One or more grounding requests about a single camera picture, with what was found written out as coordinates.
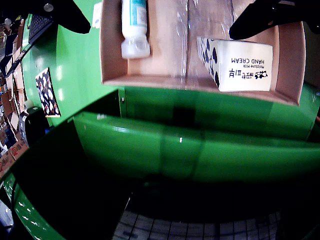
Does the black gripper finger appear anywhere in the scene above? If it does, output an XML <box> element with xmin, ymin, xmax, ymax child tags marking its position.
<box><xmin>228</xmin><ymin>0</ymin><xmax>320</xmax><ymax>41</ymax></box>
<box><xmin>24</xmin><ymin>0</ymin><xmax>92</xmax><ymax>35</ymax></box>

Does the cow print hand cream box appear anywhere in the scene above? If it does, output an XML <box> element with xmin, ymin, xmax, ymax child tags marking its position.
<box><xmin>196</xmin><ymin>36</ymin><xmax>274</xmax><ymax>93</ymax></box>

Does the white bottle with teal label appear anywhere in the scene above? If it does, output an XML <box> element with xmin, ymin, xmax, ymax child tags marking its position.
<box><xmin>121</xmin><ymin>0</ymin><xmax>151</xmax><ymax>60</ymax></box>

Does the floral print box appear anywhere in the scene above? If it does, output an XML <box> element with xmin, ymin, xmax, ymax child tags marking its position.
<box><xmin>34</xmin><ymin>66</ymin><xmax>62</xmax><ymax>118</ymax></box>

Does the shallow cardboard tray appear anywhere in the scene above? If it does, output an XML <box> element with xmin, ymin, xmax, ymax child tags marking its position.
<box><xmin>99</xmin><ymin>0</ymin><xmax>307</xmax><ymax>107</ymax></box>

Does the flattened printed paper carton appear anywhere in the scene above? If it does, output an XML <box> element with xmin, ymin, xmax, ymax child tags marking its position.
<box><xmin>91</xmin><ymin>1</ymin><xmax>103</xmax><ymax>29</ymax></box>

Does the black keyboard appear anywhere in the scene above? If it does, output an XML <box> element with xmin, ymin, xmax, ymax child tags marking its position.
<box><xmin>28</xmin><ymin>13</ymin><xmax>55</xmax><ymax>42</ymax></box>

